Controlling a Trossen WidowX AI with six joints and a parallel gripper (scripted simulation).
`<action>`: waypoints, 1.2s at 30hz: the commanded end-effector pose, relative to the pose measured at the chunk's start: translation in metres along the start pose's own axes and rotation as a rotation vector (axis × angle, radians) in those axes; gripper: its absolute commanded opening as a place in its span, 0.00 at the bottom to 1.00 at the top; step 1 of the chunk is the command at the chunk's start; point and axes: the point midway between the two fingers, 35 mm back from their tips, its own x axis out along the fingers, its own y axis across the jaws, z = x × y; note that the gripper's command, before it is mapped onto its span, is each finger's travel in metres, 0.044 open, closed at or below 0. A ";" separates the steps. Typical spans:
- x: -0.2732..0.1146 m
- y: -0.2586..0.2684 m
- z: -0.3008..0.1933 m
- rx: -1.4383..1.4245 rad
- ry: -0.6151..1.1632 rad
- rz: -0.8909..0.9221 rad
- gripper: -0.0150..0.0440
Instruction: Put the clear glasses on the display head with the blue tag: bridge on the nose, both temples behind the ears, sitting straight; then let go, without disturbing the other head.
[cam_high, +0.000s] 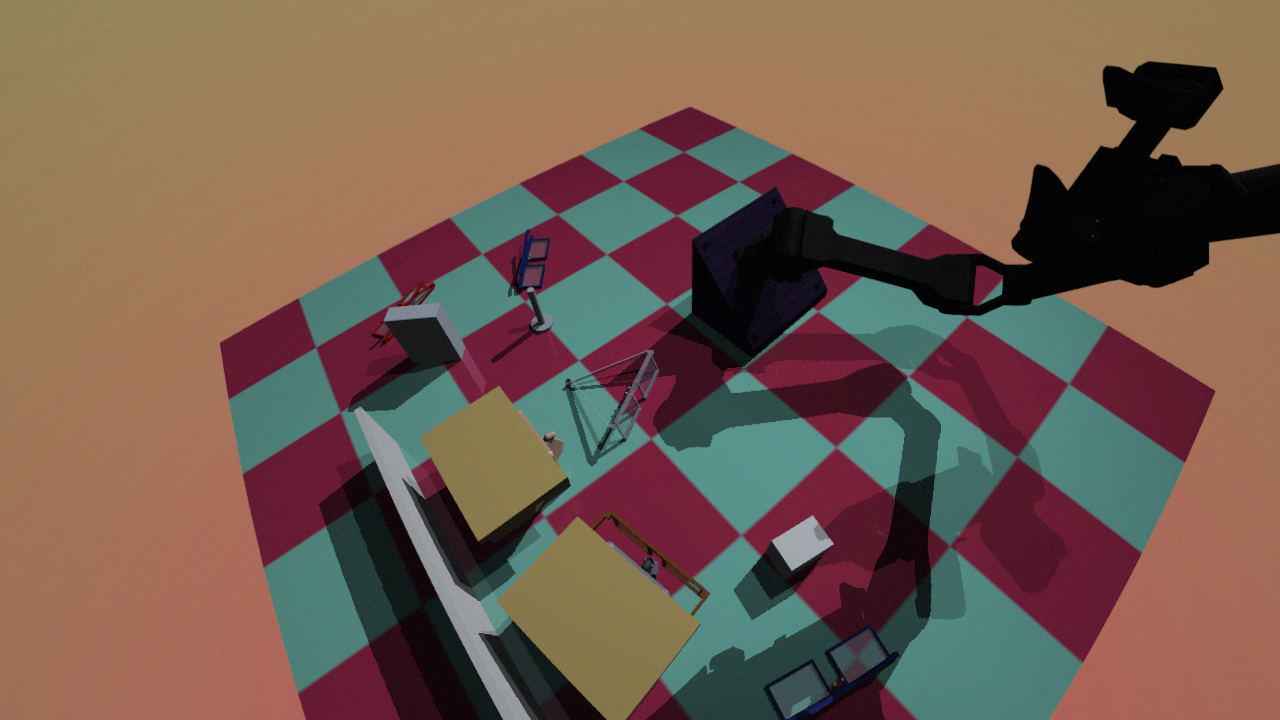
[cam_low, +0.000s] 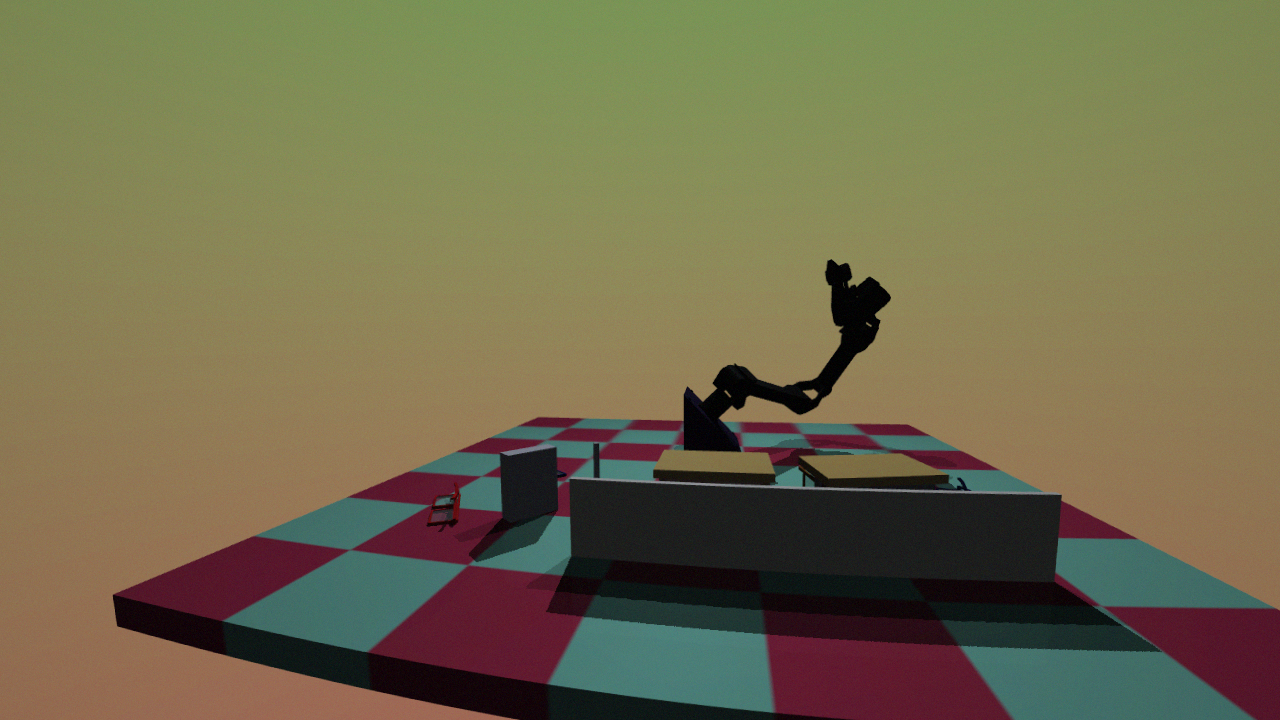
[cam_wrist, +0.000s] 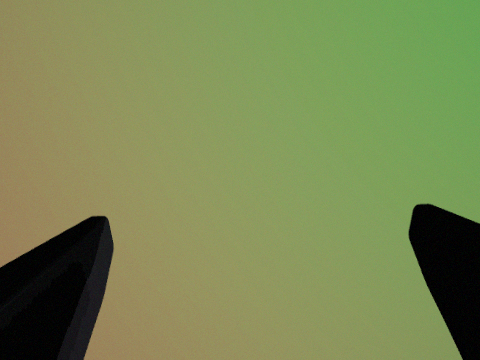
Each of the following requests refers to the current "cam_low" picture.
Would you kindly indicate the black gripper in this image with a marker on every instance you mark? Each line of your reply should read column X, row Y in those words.
column 843, row 304

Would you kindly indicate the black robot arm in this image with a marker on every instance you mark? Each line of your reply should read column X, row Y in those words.
column 856, row 337

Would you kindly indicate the dark grey rectangular panel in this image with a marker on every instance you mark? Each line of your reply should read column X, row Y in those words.
column 962, row 535

